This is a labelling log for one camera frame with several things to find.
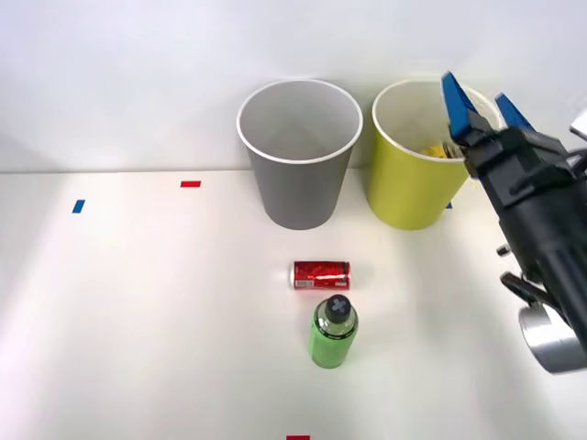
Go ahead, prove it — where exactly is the yellow bottle with black cap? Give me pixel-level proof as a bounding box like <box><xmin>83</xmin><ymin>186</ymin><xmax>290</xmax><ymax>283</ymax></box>
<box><xmin>421</xmin><ymin>145</ymin><xmax>456</xmax><ymax>160</ymax></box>

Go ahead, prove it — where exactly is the green bottle with black cap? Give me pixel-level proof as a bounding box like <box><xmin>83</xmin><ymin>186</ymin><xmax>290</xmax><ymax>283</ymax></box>
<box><xmin>310</xmin><ymin>293</ymin><xmax>360</xmax><ymax>369</ymax></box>

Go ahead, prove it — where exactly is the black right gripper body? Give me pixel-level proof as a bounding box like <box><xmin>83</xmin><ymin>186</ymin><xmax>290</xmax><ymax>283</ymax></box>
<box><xmin>460</xmin><ymin>126</ymin><xmax>587</xmax><ymax>221</ymax></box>

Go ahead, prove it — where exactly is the grey plastic waste bin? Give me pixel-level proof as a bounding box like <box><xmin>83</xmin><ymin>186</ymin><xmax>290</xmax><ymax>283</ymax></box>
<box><xmin>236</xmin><ymin>79</ymin><xmax>364</xmax><ymax>231</ymax></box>

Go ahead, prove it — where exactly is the red drink can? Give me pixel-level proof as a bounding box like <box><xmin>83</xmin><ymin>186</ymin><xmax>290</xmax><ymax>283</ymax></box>
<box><xmin>289</xmin><ymin>260</ymin><xmax>352</xmax><ymax>292</ymax></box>

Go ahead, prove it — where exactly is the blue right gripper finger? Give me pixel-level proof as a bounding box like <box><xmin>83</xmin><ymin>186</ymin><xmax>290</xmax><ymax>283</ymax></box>
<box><xmin>440</xmin><ymin>70</ymin><xmax>497</xmax><ymax>152</ymax></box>
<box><xmin>493</xmin><ymin>92</ymin><xmax>564</xmax><ymax>150</ymax></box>

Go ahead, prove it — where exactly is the yellow-green plastic waste bin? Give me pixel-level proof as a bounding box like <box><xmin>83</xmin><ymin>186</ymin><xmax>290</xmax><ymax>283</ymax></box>
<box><xmin>366</xmin><ymin>79</ymin><xmax>504</xmax><ymax>232</ymax></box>

